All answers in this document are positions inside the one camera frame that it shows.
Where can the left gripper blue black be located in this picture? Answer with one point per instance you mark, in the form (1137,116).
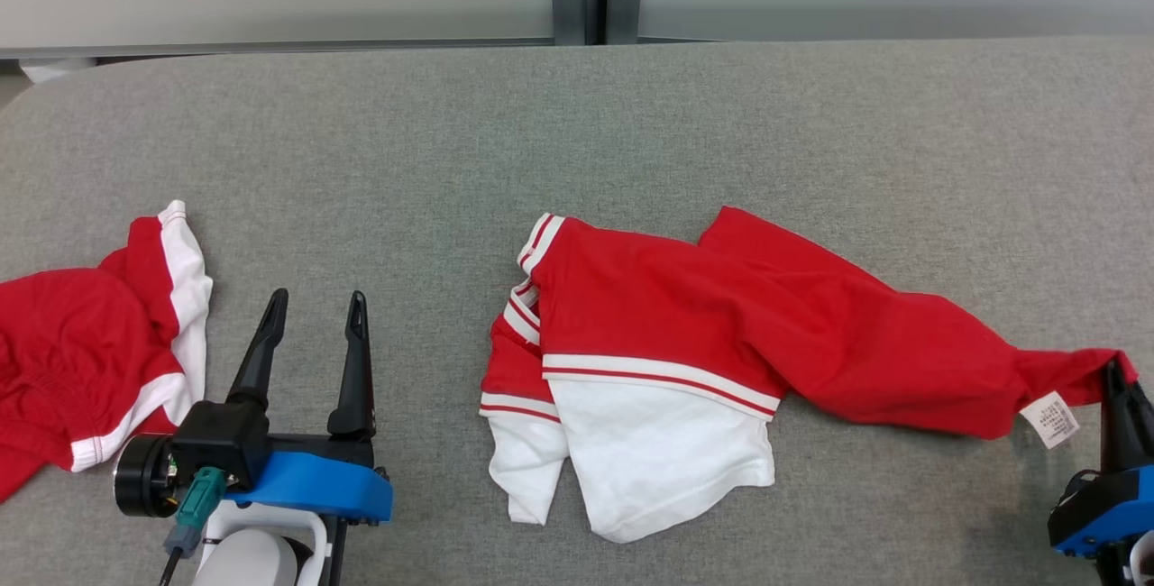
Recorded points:
(315,482)

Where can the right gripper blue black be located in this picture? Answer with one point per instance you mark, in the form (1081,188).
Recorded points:
(1109,514)

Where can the red shorts with white stripe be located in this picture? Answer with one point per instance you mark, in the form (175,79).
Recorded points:
(63,352)

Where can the red white basketball jersey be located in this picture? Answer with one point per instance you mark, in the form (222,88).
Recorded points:
(676,297)

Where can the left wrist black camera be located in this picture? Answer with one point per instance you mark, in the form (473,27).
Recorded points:
(221,442)

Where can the grey partition base rail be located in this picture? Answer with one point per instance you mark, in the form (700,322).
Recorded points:
(270,48)

